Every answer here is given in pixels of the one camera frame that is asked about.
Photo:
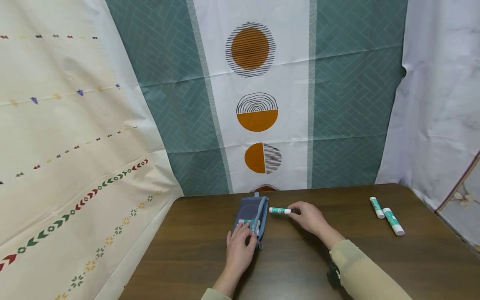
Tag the person's right hand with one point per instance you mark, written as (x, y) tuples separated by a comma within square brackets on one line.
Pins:
[(310, 218)]

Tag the person's left hand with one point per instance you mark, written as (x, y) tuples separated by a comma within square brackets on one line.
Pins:
[(238, 249)]

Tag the person's right thumb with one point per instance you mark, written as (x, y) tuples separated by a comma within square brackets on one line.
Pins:
[(298, 216)]

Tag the person's right index finger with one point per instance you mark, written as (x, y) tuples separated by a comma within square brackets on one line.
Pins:
[(297, 205)]

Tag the person's left fingers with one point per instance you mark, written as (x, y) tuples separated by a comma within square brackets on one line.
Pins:
[(238, 231)]

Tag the person's left thumb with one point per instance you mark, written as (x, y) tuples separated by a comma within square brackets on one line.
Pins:
[(253, 243)]

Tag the green white glue stick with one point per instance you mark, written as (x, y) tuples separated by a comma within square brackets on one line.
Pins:
[(252, 223), (278, 210), (393, 221), (377, 207)]

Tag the blue mesh pencil pouch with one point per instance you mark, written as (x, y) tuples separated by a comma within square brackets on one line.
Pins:
[(252, 208)]

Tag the person's left forearm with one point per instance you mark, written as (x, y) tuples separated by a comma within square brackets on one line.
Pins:
[(228, 282)]

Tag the person's right forearm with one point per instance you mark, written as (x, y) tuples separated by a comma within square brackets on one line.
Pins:
[(360, 271)]

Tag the black wrist band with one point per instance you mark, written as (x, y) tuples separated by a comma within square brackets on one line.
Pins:
[(333, 274)]

